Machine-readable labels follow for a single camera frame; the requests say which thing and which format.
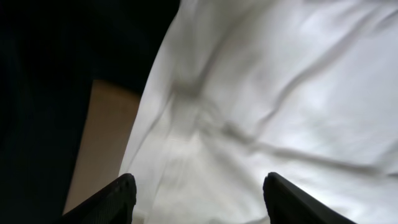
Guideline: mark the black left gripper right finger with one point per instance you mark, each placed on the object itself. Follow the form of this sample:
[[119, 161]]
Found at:
[[288, 204]]

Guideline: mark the black garment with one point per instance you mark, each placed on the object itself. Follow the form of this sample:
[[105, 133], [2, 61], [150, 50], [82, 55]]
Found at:
[[51, 51]]

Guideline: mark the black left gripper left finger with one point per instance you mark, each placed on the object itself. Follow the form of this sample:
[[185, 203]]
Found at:
[[113, 204]]

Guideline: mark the white t-shirt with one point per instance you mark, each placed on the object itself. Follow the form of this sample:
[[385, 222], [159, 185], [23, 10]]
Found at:
[[239, 89]]

